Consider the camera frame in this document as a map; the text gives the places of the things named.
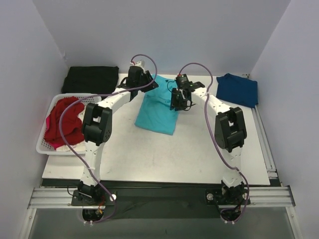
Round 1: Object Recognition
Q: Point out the turquoise t-shirt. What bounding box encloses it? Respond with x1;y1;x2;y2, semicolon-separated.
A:
135;75;178;135

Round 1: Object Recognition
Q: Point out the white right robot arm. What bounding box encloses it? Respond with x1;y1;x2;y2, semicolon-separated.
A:
170;74;247;203

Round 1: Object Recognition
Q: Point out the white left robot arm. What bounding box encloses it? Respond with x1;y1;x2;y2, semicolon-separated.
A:
78;60;158;205

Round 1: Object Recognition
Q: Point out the black folded t-shirt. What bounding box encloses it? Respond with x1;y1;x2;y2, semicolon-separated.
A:
61;66;119;94

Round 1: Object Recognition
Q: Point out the folded navy blue t-shirt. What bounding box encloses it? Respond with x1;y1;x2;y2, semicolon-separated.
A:
216;73;258;108

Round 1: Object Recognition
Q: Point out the red t-shirt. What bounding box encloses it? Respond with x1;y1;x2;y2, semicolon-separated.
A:
46;96;85;146

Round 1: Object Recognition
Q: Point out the white t-shirt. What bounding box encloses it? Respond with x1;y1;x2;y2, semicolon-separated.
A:
56;110;85;152

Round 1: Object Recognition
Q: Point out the white plastic laundry basket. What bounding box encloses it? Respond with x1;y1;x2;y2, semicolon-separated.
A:
36;93;101;156

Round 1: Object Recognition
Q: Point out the pink garment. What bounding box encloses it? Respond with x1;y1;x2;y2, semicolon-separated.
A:
44;116;61;150

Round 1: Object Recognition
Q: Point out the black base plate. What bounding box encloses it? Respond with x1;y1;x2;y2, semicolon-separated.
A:
71;180;250;222

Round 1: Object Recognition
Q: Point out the aluminium frame rail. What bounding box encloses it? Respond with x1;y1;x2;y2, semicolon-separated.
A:
28;187;295;209

